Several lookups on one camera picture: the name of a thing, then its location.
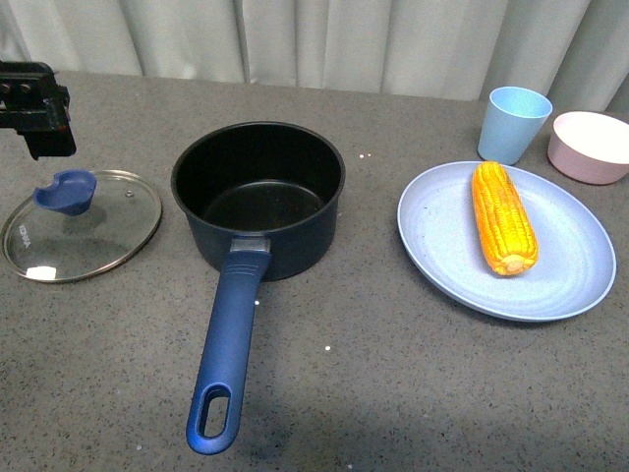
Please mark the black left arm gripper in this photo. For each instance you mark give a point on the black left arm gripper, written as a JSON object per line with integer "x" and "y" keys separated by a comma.
{"x": 35, "y": 106}

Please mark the glass lid with blue knob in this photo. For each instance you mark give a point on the glass lid with blue knob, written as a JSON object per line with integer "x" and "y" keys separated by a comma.
{"x": 80, "y": 225}

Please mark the yellow corn cob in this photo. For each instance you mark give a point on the yellow corn cob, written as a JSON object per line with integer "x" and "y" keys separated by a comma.
{"x": 508, "y": 240}

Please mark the dark blue saucepan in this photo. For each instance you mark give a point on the dark blue saucepan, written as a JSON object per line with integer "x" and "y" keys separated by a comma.
{"x": 261, "y": 200}

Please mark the light blue cup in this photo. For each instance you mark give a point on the light blue cup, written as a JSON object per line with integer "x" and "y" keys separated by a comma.
{"x": 513, "y": 118}

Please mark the grey curtain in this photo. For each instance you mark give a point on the grey curtain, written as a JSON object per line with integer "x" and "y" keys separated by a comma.
{"x": 574, "y": 52}

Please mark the pink bowl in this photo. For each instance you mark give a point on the pink bowl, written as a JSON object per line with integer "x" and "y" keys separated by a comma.
{"x": 589, "y": 147}

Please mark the light blue plate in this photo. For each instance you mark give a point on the light blue plate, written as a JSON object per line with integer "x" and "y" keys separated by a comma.
{"x": 577, "y": 264}

